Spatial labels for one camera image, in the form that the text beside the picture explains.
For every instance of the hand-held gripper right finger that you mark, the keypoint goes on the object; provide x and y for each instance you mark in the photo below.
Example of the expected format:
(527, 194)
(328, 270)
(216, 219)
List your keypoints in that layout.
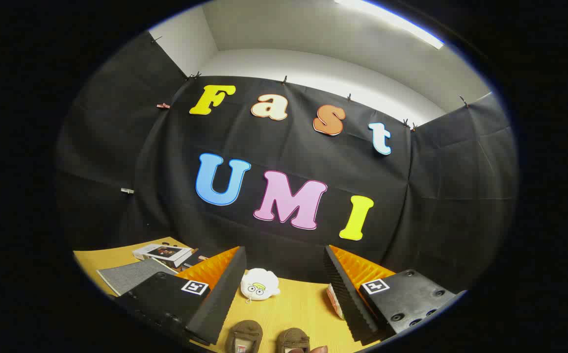
(350, 299)

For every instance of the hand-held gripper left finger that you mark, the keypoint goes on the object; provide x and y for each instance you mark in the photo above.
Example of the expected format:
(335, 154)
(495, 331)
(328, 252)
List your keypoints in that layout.
(215, 304)

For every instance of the brown fuzzy shoe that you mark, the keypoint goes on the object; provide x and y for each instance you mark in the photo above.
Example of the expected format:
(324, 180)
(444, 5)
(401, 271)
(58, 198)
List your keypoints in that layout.
(245, 333)
(294, 339)

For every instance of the cream fabric storage box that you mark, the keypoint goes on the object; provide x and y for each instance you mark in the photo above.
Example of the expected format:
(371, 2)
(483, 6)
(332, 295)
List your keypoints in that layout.
(132, 275)

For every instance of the watermelon slice plush toy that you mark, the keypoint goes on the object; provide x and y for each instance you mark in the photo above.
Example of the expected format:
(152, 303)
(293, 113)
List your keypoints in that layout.
(334, 300)

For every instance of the white plush toy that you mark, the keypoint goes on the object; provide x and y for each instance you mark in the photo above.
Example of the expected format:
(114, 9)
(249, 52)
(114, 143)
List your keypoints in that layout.
(260, 284)

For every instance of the white portrait cover book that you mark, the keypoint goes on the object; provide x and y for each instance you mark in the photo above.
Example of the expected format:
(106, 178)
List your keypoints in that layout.
(162, 252)

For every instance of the copper clip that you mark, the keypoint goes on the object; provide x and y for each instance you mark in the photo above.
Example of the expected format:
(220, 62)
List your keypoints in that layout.
(163, 105)

